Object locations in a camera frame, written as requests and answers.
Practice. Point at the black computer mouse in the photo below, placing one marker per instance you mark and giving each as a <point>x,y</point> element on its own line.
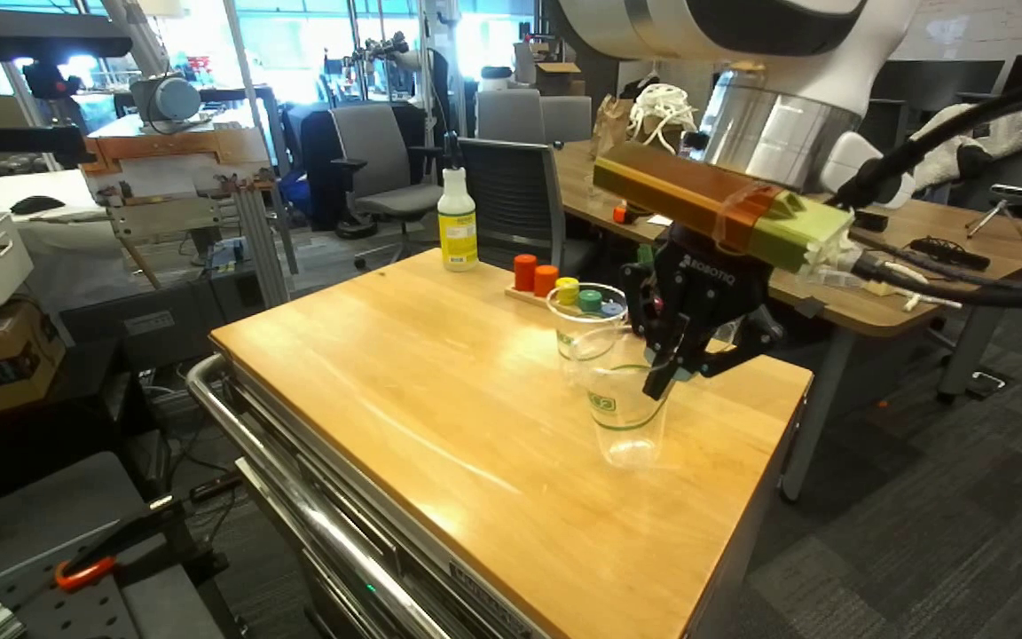
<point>37,205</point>

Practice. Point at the clear plastic cup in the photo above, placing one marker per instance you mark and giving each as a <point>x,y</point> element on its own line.
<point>571,337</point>
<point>631,426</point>

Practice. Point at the long wooden office desk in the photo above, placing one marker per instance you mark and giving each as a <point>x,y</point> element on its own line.
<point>578,201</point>

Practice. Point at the brown paper bag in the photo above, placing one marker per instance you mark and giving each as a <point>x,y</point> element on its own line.
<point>611,124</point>

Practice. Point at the orange green taped camera bar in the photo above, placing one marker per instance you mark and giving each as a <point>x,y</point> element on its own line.
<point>702,198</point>

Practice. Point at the dark mesh office chair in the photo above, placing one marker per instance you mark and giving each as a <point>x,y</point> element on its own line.
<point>517,198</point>

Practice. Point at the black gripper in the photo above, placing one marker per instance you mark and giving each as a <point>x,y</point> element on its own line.
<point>689,284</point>

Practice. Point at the grey metal platform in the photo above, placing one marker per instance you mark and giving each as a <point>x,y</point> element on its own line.
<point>28,521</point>

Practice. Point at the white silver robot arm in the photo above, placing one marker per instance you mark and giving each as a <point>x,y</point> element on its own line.
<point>841,57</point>

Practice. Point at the white mesh ball object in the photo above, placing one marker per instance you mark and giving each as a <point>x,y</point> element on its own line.
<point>658,111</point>

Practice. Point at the green cylinder block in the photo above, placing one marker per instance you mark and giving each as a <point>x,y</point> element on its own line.
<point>590,301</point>

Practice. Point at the orange cylinder block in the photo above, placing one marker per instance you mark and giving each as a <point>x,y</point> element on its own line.
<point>545,282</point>

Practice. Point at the black remote control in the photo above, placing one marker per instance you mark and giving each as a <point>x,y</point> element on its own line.
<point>946,255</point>

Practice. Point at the grey office chair with armrests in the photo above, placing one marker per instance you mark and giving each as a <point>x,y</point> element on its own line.
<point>373,155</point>

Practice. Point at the red cylinder block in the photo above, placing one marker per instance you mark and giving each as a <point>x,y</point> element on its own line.
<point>528,271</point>

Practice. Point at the spray bottle with yellow label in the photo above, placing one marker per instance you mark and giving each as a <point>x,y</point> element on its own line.
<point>458,231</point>

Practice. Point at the yellow cylinder block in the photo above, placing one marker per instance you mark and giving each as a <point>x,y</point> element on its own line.
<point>565,290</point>

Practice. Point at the grey cylindrical device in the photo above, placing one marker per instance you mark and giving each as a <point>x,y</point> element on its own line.
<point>164,101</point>

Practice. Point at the white jacket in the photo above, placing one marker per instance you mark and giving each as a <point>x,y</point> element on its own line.
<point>1008,134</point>

